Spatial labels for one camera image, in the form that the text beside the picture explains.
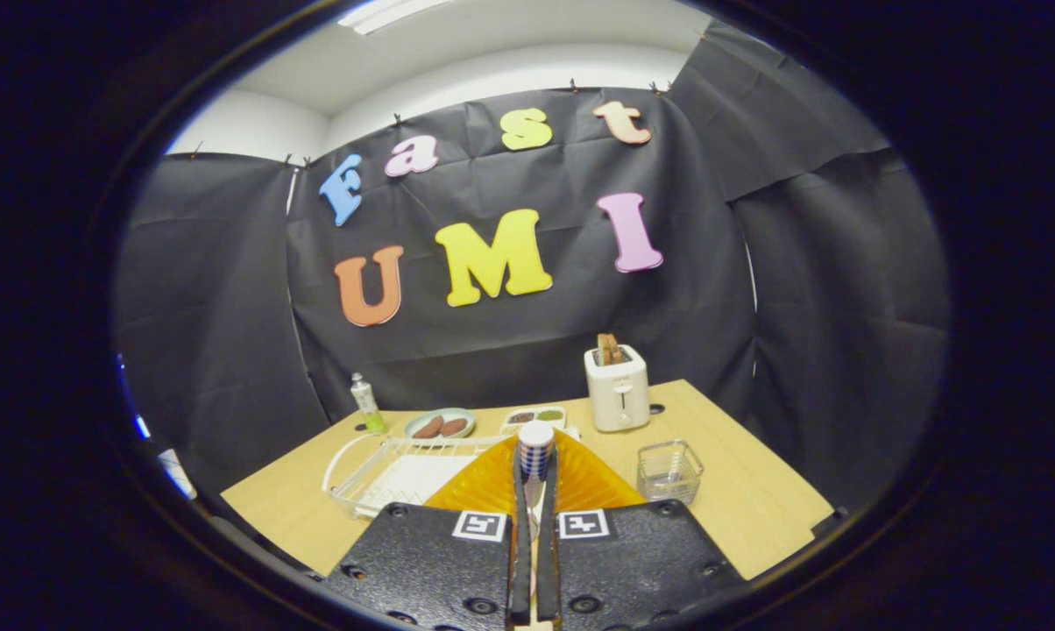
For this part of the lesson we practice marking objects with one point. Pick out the ceiling light panel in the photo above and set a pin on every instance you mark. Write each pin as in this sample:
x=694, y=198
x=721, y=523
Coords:
x=387, y=13

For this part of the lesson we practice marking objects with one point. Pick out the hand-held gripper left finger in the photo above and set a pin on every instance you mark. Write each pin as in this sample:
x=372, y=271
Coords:
x=520, y=543

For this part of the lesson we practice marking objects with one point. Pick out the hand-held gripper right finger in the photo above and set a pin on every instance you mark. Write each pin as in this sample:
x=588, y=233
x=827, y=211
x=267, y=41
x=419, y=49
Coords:
x=548, y=543

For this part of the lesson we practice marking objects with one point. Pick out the teal plate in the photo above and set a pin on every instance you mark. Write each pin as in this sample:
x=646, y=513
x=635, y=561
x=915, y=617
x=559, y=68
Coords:
x=440, y=412

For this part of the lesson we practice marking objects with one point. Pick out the white toaster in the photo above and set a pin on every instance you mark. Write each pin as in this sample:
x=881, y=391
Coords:
x=618, y=399

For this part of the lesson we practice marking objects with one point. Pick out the brown bread slice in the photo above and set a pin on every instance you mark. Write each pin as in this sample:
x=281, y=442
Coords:
x=611, y=349

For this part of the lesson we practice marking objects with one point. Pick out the white condiment tray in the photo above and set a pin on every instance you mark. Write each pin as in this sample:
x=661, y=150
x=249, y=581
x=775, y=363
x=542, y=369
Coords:
x=534, y=419

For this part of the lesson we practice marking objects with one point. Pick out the clear bottle green liquid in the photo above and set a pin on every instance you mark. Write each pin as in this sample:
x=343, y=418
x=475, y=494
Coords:
x=367, y=403

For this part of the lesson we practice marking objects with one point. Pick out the brown sausage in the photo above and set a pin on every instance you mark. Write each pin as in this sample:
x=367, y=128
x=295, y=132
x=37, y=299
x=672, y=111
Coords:
x=428, y=428
x=454, y=427

